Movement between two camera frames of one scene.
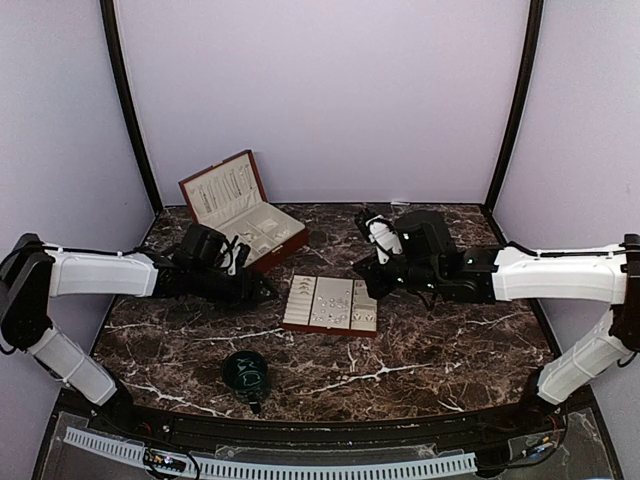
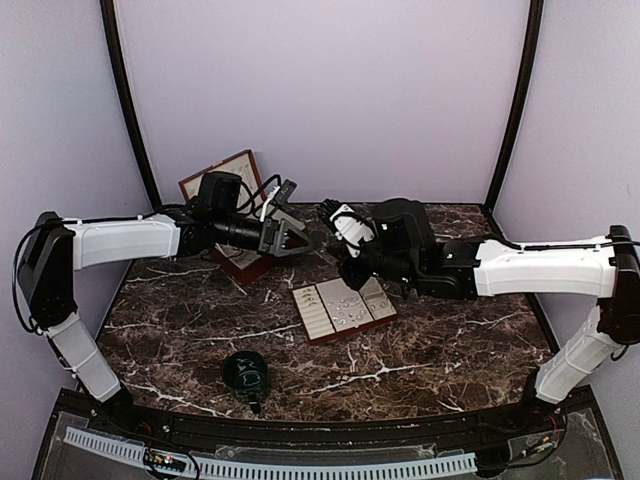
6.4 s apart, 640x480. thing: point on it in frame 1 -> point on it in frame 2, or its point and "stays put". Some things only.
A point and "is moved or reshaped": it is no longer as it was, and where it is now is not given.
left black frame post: [119, 76] stays put
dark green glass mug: [245, 372] stays put
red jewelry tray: [331, 304] is moved or reshaped
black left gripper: [248, 299] -> [273, 237]
